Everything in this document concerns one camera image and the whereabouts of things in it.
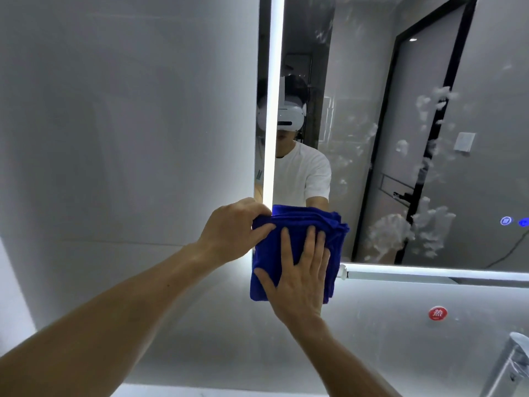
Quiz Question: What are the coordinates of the person's left hand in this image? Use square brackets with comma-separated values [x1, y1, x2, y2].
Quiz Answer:
[196, 197, 277, 268]

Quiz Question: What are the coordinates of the person's right hand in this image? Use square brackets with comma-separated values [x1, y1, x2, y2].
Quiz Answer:
[253, 226, 331, 328]

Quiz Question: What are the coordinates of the blue microfiber cloth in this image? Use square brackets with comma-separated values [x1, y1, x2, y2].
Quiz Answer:
[250, 204, 350, 305]

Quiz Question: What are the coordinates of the person's right forearm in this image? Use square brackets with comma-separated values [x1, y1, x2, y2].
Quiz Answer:
[284, 313, 402, 397]

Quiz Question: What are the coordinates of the person's left forearm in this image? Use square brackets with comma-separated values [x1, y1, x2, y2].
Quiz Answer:
[0, 242, 215, 397]

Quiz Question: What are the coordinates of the large white foam patch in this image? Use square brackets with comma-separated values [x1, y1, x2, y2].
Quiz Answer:
[365, 197, 457, 263]

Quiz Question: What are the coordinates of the small white foam patch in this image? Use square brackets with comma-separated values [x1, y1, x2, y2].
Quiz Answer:
[415, 86, 460, 122]

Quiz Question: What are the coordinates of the chrome faucet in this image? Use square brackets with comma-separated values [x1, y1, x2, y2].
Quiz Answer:
[479, 332, 529, 397]

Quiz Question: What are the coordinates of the wall mirror with lit edges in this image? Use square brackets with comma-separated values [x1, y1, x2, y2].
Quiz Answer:
[252, 0, 529, 284]

